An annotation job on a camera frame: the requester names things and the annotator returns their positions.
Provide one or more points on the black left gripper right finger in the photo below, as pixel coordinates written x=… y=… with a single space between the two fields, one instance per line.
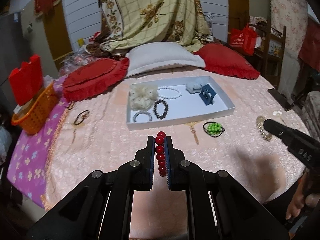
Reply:
x=198 y=185

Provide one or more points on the floral yellow checked blanket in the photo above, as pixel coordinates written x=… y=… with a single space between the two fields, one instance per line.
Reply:
x=131 y=23

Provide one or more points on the blue claw hair clip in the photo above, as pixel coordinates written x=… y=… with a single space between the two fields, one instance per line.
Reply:
x=207 y=94

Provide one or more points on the orange plastic basket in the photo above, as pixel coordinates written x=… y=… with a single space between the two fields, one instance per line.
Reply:
x=37 y=115

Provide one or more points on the white shell hair pin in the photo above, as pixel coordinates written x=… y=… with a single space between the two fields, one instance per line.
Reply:
x=278 y=116

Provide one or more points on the red cushion right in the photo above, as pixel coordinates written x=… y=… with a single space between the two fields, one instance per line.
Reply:
x=224 y=61

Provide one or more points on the dark wooden shelf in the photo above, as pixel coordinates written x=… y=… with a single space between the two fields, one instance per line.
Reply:
x=270 y=52

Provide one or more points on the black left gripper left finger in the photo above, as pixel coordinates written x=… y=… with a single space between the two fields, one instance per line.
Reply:
x=111 y=207

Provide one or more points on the person right hand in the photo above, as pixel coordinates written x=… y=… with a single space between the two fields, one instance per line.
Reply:
x=301 y=198

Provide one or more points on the red shopping bag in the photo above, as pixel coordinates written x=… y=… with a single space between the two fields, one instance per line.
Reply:
x=243 y=41

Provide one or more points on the clear plastic bag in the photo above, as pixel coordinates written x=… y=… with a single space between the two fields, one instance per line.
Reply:
x=74 y=61

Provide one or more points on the white pillow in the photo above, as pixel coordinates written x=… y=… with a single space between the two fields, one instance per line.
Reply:
x=160 y=55

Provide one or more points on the purple floral sheet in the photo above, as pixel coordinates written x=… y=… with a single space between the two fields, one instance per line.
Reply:
x=26 y=170

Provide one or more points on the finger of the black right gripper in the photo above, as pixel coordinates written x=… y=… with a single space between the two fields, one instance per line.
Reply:
x=299 y=144

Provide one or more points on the grey refrigerator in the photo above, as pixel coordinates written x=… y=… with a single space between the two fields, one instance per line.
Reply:
x=14 y=50

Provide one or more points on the cream fabric scrunchie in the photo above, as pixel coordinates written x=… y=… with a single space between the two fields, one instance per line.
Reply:
x=142 y=97

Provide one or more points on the white shallow tray box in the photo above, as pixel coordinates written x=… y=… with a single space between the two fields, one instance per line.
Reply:
x=187 y=108

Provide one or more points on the red plastic box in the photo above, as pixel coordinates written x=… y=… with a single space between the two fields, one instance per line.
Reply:
x=26 y=81

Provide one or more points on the red ruffled cushion left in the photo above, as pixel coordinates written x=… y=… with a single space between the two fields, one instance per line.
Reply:
x=94 y=78

